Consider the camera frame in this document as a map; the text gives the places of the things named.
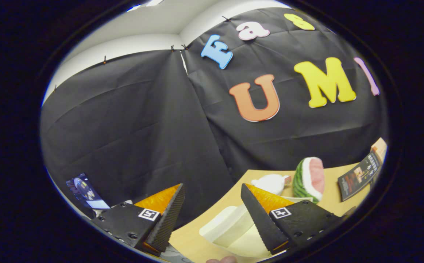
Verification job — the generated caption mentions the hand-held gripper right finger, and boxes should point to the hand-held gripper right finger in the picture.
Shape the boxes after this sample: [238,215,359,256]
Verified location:
[240,183,344,256]

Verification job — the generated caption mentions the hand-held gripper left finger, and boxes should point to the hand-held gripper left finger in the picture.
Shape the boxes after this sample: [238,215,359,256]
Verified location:
[91,183,185,257]

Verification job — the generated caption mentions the white storage box grey lid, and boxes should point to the white storage box grey lid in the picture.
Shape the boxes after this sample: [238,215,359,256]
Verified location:
[199,196,313,258]

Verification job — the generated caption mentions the white plush toy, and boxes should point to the white plush toy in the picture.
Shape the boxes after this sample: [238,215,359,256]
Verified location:
[251,174,292,196]

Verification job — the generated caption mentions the watermelon slice plush toy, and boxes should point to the watermelon slice plush toy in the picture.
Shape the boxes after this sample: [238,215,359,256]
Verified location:
[293,157,325,204]

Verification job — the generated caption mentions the blue printed card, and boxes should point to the blue printed card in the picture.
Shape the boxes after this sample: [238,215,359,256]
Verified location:
[66,173,111,211]

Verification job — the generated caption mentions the black paperback book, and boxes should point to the black paperback book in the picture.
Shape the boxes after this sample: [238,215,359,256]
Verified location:
[338,151,382,202]

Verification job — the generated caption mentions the tan cover book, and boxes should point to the tan cover book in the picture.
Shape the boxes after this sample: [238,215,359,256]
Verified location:
[370,137,388,162]

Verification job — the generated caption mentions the long ceiling light panel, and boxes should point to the long ceiling light panel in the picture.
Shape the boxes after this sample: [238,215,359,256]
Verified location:
[126,0,166,12]

